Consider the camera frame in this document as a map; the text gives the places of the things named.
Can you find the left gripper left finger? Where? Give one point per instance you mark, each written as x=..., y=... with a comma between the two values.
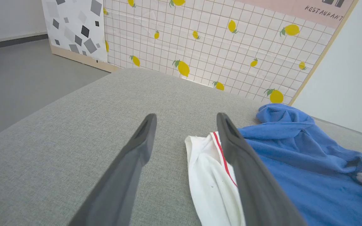
x=121, y=175

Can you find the lemon and bottle print backdrop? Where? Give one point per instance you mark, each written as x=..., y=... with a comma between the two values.
x=212, y=47

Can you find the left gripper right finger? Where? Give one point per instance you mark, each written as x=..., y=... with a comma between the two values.
x=253, y=185

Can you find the white rolling partition board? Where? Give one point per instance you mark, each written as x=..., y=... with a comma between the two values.
x=350, y=78

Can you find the grey squares print backdrop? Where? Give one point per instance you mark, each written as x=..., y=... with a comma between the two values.
x=74, y=28

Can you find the blue basketball jersey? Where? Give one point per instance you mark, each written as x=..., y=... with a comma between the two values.
x=300, y=163

